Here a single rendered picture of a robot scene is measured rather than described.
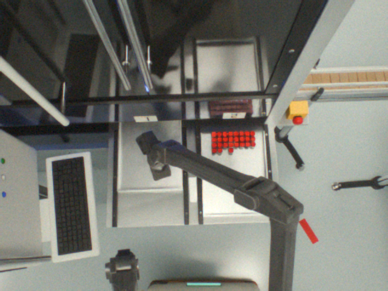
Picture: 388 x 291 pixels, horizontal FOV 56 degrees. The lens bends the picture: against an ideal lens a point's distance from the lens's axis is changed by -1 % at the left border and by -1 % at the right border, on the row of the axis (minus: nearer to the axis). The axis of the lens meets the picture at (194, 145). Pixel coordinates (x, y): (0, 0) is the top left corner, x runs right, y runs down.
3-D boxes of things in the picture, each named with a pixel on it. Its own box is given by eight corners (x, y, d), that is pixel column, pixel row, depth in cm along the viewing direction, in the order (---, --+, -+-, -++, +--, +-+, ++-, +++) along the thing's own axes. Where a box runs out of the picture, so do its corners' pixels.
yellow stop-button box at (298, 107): (284, 103, 149) (288, 96, 142) (302, 102, 149) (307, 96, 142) (286, 120, 147) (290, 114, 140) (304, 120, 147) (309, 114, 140)
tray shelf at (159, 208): (110, 114, 160) (108, 113, 158) (271, 108, 159) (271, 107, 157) (107, 227, 147) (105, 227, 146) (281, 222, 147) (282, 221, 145)
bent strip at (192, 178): (188, 167, 151) (187, 164, 146) (195, 167, 151) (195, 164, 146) (190, 202, 148) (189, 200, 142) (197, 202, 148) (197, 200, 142)
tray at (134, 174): (120, 113, 158) (118, 110, 155) (180, 110, 158) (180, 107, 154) (119, 191, 149) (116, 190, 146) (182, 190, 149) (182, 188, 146)
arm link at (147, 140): (159, 156, 115) (179, 149, 120) (141, 126, 117) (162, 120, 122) (144, 173, 123) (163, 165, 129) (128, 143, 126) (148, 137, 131)
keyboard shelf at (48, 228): (29, 162, 164) (26, 160, 161) (91, 151, 164) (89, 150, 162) (34, 265, 152) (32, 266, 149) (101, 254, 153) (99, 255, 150)
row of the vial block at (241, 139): (210, 140, 154) (211, 137, 149) (253, 139, 154) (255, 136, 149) (211, 145, 153) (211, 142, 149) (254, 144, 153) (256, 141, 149)
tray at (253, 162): (200, 134, 155) (200, 131, 151) (262, 133, 154) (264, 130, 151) (203, 216, 146) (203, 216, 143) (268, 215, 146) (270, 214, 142)
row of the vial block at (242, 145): (211, 145, 153) (211, 142, 149) (254, 144, 153) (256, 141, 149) (211, 150, 153) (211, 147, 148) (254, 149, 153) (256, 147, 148)
